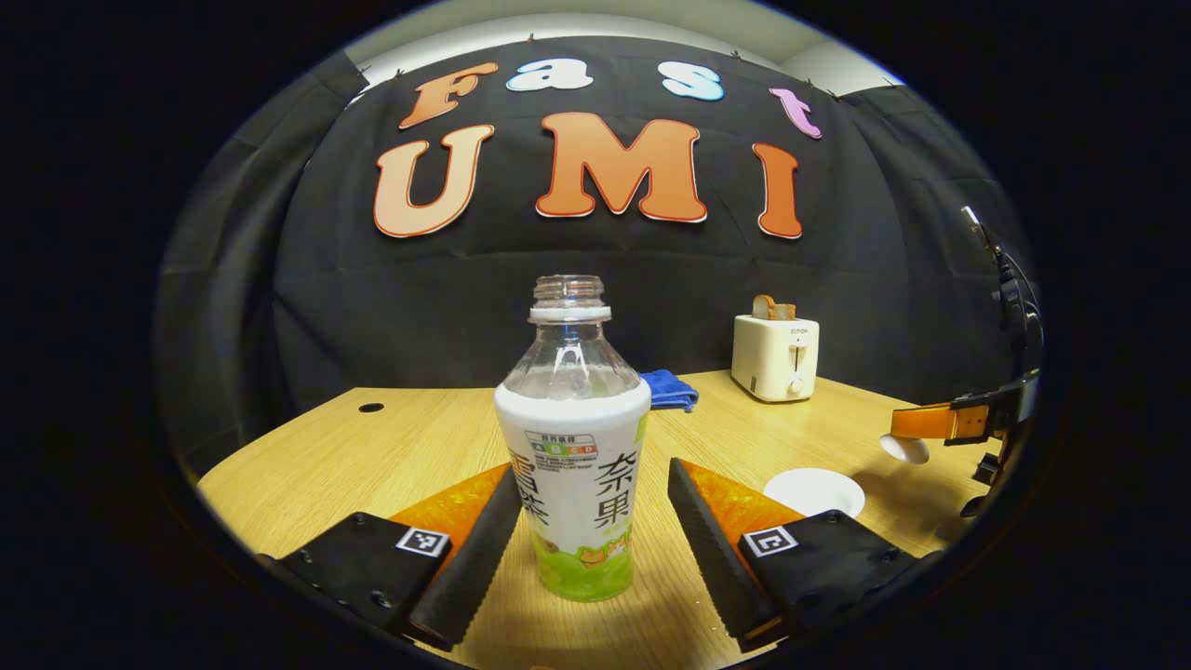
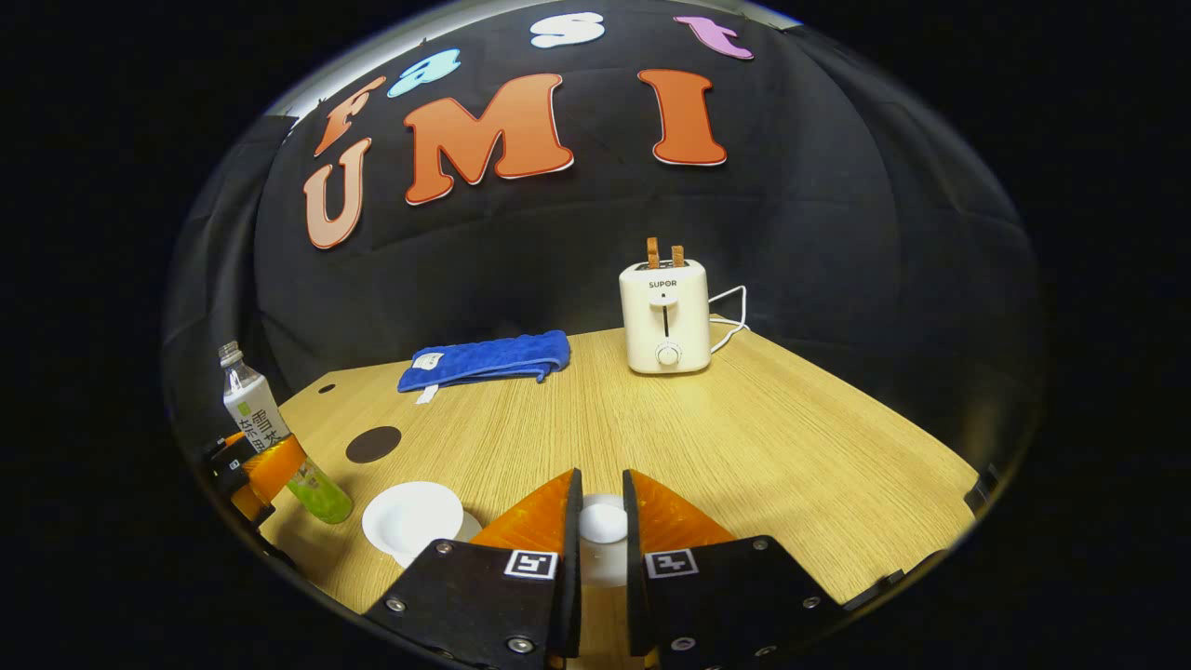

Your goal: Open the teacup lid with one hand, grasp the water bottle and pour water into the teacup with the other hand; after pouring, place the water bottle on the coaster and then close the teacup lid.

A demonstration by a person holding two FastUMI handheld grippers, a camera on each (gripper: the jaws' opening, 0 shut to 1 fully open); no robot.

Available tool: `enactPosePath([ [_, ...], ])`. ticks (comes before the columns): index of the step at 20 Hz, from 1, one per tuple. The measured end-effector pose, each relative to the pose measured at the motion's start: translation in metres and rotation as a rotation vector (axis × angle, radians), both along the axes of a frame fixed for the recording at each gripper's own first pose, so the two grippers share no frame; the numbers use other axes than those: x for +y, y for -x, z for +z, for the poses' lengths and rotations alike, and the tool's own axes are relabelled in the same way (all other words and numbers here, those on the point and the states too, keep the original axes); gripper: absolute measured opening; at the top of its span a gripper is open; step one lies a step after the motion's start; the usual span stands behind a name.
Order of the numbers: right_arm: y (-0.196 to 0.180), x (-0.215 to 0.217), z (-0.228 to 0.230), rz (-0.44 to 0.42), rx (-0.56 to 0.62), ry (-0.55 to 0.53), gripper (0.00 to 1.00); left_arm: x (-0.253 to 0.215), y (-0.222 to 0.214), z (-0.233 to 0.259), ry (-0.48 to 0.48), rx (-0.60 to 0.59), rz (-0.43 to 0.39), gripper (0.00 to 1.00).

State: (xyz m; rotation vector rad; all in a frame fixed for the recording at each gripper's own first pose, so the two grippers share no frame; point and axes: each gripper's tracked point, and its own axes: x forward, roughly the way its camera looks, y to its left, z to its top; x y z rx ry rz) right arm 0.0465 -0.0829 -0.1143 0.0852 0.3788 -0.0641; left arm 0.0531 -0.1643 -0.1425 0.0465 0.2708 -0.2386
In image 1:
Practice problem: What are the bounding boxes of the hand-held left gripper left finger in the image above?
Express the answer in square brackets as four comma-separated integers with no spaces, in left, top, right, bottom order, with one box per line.
[256,462,524,652]

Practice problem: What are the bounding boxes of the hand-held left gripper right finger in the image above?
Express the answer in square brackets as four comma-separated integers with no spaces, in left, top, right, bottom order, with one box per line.
[667,457,941,654]

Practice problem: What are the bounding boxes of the white teacup lid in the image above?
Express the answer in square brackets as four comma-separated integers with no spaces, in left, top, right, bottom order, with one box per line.
[879,433,931,465]

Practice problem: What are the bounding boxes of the white teacup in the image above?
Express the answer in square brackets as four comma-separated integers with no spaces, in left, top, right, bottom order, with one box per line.
[763,467,866,519]

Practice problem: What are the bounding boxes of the clear water bottle white label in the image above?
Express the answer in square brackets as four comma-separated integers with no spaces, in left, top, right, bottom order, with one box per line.
[493,275,652,603]

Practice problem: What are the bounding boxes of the white toaster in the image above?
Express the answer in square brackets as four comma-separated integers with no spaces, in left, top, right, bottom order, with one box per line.
[731,315,821,403]

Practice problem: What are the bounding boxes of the blue cloth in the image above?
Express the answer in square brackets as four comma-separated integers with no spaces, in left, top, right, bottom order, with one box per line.
[640,369,700,412]

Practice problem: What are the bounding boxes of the black backdrop cloth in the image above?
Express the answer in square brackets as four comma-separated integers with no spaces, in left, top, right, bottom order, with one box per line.
[154,35,1043,477]

